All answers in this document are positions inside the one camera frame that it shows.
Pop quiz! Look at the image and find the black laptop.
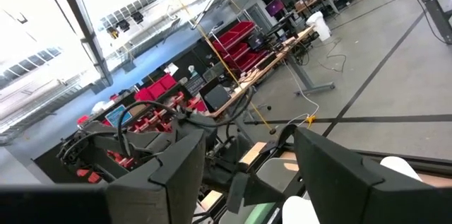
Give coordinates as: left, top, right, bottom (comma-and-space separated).
198, 76, 233, 112

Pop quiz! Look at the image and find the blue printed sheet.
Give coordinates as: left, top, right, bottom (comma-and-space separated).
105, 105, 133, 128

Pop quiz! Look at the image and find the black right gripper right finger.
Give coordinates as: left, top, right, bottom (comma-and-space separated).
293, 126, 452, 224

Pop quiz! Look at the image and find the white floor cable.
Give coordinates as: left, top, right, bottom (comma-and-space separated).
282, 59, 321, 126

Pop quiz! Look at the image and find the wooden desk with grey legs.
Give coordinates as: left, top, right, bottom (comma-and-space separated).
206, 24, 336, 118

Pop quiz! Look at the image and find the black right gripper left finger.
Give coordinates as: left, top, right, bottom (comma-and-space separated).
0, 128, 207, 224

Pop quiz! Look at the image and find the purple screen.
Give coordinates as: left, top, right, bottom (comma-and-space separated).
264, 0, 285, 18

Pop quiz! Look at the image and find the black cart with red bins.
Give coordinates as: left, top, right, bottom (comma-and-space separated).
31, 73, 213, 186

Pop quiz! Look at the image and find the shelf with red bins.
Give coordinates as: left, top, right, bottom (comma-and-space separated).
210, 20, 275, 73

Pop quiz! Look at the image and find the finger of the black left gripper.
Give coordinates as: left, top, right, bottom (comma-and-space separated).
225, 170, 285, 215

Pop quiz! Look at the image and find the white plastic bin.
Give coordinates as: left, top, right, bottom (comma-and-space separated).
281, 155, 423, 224

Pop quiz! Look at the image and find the white trash can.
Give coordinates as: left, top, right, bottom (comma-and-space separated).
305, 11, 332, 42

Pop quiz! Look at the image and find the mint green stapler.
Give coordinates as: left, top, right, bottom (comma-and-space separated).
243, 202, 277, 224

